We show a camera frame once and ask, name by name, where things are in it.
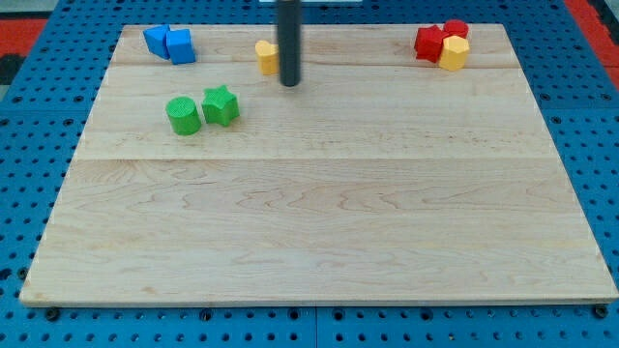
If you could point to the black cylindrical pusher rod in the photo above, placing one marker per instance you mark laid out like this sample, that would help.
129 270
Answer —
289 21

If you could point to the yellow heart block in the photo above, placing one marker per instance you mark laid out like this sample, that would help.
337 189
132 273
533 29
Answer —
267 55

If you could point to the blue cube block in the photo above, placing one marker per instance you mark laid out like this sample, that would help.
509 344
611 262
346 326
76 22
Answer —
179 46

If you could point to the green star block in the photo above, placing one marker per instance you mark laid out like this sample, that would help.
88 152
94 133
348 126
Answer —
220 106

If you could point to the blue triangular block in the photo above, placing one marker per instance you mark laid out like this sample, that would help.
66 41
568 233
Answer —
155 38

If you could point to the red star block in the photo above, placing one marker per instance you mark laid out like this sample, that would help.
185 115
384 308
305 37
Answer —
428 44

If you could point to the green cylinder block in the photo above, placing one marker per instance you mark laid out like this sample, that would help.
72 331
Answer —
183 116

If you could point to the red cylinder block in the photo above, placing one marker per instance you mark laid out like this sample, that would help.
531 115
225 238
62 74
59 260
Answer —
456 27

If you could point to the yellow hexagon block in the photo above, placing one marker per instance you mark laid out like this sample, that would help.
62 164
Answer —
454 53

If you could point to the light wooden board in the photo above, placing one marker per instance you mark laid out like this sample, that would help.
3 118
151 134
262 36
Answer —
379 180

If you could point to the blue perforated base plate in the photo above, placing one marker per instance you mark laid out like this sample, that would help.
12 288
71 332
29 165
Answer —
46 107

